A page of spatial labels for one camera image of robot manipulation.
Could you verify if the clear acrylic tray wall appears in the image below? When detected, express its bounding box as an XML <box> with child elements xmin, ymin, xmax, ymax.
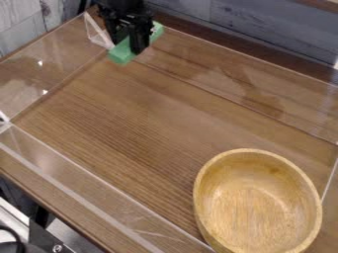
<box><xmin>0</xmin><ymin>16</ymin><xmax>338</xmax><ymax>253</ymax></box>

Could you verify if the brown wooden bowl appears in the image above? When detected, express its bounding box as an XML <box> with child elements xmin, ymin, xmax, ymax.
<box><xmin>193</xmin><ymin>148</ymin><xmax>322</xmax><ymax>253</ymax></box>

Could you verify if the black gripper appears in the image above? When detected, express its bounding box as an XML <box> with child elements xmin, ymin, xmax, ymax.
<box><xmin>97</xmin><ymin>0</ymin><xmax>154</xmax><ymax>54</ymax></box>

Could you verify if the clear acrylic corner bracket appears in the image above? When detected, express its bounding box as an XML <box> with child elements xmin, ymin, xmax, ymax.
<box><xmin>83</xmin><ymin>13</ymin><xmax>115</xmax><ymax>50</ymax></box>

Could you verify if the black cable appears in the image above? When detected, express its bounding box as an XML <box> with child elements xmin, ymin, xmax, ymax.
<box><xmin>0</xmin><ymin>225</ymin><xmax>27</xmax><ymax>253</ymax></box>

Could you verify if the black metal table bracket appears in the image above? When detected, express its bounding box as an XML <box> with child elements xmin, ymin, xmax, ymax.
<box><xmin>30</xmin><ymin>220</ymin><xmax>77</xmax><ymax>253</ymax></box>

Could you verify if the green rectangular block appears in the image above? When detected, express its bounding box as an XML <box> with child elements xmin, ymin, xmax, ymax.
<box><xmin>107</xmin><ymin>22</ymin><xmax>165</xmax><ymax>65</ymax></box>

